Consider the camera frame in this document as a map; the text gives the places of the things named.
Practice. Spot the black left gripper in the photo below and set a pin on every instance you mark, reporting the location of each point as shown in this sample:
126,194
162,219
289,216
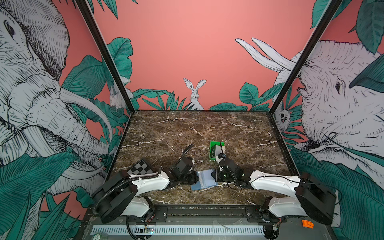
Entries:
195,178

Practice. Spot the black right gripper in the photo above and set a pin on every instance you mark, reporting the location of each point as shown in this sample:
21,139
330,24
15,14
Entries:
217,176

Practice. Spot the blue leather card holder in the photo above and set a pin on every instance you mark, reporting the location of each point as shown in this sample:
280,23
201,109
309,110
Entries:
205,181

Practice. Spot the green plastic card tray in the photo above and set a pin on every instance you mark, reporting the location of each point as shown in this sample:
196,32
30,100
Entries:
212,147

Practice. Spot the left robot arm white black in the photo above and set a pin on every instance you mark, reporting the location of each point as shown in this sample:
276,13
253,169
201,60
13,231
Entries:
120,195

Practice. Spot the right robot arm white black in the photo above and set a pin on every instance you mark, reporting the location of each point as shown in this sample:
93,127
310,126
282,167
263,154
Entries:
302,196

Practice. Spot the black white checkerboard plate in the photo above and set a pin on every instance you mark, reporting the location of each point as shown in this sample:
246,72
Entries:
142,167

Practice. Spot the green lit circuit board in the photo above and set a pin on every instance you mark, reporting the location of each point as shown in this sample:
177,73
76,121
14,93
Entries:
149,231

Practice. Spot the orange connector clip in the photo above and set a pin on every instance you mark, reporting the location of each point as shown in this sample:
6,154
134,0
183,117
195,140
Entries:
307,224

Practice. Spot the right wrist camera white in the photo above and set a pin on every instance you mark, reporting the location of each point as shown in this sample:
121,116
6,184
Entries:
220,158

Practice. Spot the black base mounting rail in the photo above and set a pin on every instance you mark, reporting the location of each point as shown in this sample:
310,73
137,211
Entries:
162,213

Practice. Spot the white slotted cable duct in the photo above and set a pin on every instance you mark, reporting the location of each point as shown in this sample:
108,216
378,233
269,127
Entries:
185,230

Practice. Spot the black left frame post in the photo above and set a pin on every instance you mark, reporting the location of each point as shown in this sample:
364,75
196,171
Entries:
98,38

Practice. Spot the black frame post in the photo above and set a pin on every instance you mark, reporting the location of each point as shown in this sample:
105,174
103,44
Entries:
98,38
324,21

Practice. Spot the black right frame post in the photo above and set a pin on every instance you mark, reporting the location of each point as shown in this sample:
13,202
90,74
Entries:
324,21

